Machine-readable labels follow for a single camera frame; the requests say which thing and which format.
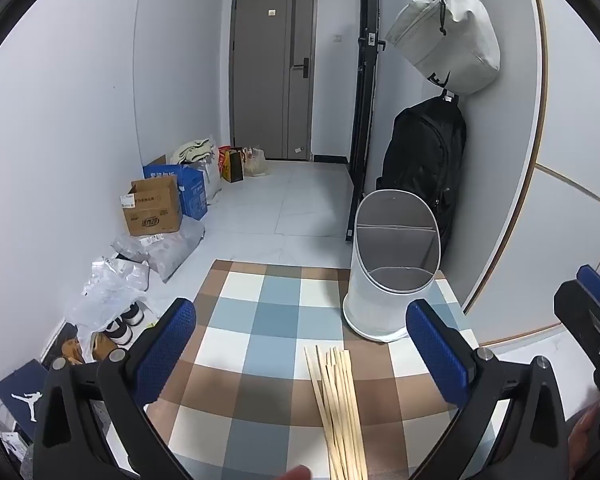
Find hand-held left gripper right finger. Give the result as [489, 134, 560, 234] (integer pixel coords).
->
[405, 299, 571, 480]

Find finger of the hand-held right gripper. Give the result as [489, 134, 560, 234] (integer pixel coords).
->
[554, 265, 600, 361]

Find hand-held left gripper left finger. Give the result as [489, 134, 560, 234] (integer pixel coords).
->
[32, 297, 198, 480]

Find white divided utensil holder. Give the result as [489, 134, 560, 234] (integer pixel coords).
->
[342, 189, 442, 343]

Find bunch of wooden chopsticks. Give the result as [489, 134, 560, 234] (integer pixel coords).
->
[304, 345, 368, 480]

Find person's right hand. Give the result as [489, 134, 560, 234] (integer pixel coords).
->
[567, 400, 600, 480]

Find black white sneaker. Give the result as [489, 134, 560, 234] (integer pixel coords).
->
[122, 302, 146, 329]
[105, 320, 134, 346]

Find brown suede shoe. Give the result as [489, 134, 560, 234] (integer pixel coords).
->
[60, 337, 86, 366]
[90, 332, 117, 362]

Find clear crumpled plastic bags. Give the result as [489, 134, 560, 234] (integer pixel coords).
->
[65, 256, 153, 341]

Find grey mailer bags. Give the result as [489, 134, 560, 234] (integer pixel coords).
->
[111, 220, 206, 283]

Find checkered blue brown mat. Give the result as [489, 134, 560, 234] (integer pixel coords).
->
[145, 259, 506, 480]

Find brown cardboard box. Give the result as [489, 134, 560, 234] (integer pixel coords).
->
[120, 176, 183, 237]

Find dark blue shoe box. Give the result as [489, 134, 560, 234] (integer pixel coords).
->
[0, 358, 48, 443]

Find blue cardboard box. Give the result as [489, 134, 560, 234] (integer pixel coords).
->
[142, 154, 209, 221]

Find white plastic bag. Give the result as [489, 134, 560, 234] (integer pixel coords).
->
[187, 135, 223, 203]

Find yellow black paper bag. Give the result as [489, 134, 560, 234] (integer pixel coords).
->
[219, 146, 245, 183]

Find beige folded cloth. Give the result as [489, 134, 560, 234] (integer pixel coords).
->
[171, 139, 216, 164]

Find black backpack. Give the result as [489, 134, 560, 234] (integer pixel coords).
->
[375, 91, 468, 261]

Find translucent plastic bag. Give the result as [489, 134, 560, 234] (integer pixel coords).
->
[242, 147, 270, 177]

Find grey entrance door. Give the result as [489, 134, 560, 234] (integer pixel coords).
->
[230, 0, 317, 162]

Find light grey sling bag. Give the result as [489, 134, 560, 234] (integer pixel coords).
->
[384, 0, 502, 93]

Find black door frame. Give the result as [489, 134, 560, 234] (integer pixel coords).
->
[345, 0, 387, 238]

